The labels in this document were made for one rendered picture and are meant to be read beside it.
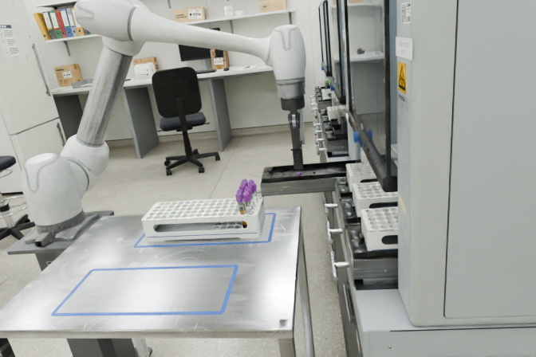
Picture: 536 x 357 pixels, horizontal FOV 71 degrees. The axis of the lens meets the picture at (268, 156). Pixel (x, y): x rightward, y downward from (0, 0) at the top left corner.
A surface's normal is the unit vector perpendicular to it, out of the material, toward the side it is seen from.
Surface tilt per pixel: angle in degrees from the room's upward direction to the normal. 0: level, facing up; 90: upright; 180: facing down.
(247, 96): 90
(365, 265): 90
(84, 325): 0
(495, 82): 90
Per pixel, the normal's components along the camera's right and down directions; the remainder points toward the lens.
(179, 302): -0.11, -0.94
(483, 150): -0.08, 0.33
